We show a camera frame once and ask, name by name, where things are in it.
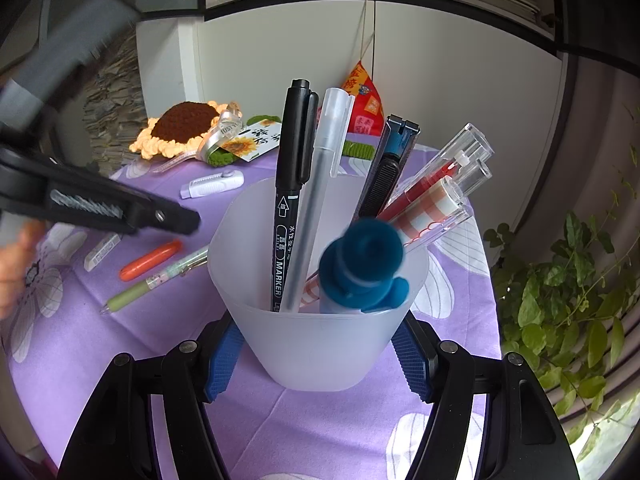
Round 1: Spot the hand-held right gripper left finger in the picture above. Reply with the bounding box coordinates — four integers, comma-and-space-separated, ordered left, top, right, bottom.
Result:
57, 317, 247, 480

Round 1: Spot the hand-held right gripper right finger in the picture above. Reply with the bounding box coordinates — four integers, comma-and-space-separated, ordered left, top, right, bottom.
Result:
390, 312, 581, 480

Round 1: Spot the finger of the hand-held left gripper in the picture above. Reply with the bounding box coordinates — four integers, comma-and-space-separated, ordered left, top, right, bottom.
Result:
0, 147, 202, 237

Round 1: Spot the white eraser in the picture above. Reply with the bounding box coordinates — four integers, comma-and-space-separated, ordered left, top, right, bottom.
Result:
84, 234, 122, 272

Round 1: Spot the orange carrot-shaped pen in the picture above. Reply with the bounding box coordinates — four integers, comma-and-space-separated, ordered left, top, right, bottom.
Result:
119, 240, 184, 282

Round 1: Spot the translucent plastic cup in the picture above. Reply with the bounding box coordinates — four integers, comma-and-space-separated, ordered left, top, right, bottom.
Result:
207, 175, 432, 392

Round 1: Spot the green pen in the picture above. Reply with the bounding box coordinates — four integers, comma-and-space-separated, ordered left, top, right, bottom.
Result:
99, 245, 211, 317

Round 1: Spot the blue pen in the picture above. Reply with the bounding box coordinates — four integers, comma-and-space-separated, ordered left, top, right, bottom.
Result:
317, 217, 411, 315

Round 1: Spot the red checkered pen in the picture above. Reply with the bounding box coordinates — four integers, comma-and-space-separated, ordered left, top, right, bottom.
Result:
300, 177, 474, 308

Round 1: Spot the black marker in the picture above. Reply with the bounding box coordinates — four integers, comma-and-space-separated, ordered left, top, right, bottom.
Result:
271, 78, 320, 313

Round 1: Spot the clear red pen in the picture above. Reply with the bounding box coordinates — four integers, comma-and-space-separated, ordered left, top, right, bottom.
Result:
376, 122, 497, 222

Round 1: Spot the black utility knife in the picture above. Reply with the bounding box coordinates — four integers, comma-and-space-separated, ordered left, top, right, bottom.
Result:
351, 114, 421, 223

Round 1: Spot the translucent white pen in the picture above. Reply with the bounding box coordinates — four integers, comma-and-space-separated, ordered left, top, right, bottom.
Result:
279, 87, 356, 313

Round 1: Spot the person's left hand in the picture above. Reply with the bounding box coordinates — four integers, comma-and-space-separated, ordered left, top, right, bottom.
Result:
0, 221, 48, 319

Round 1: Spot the pile of stacked papers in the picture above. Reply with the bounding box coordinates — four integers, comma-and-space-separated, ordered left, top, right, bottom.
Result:
82, 50, 149, 177

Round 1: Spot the white correction tape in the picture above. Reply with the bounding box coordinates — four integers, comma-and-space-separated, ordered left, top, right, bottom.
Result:
180, 169, 246, 200

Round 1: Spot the purple floral tablecloth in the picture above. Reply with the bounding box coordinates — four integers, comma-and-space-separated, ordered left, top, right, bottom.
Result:
0, 132, 503, 480

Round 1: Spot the crochet sunflower with ribbon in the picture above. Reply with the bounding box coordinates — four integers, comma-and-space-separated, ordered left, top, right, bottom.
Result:
150, 105, 246, 176

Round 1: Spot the green leafy plant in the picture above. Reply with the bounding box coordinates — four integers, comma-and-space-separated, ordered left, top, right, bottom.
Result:
482, 105, 640, 461

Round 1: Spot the sunflower print card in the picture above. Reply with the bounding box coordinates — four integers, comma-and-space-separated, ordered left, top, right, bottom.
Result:
220, 120, 282, 163

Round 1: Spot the red triangular pouch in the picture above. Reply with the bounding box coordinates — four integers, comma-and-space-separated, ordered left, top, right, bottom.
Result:
341, 0, 388, 137

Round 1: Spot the grey pink curtain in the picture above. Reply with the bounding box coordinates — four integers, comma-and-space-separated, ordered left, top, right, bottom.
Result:
525, 55, 640, 271

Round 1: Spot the white bookshelf cabinet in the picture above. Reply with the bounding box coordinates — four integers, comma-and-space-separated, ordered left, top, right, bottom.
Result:
135, 0, 571, 241

